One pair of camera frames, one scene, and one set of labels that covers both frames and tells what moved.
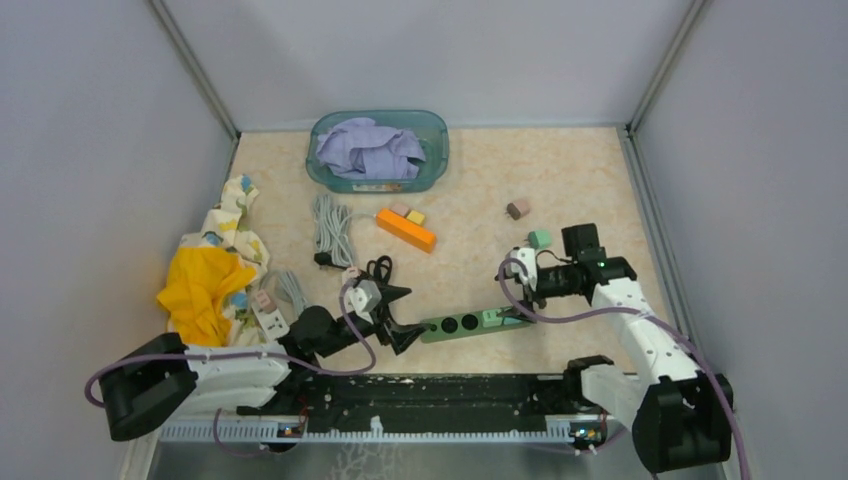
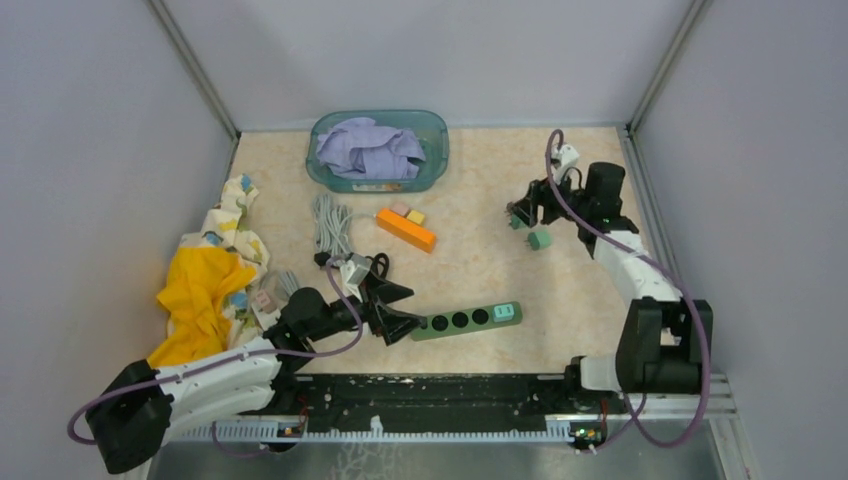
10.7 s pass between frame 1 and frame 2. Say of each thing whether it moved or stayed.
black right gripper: moved
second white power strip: stayed
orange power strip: stayed
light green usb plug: stayed
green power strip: moved
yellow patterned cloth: stayed
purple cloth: stayed
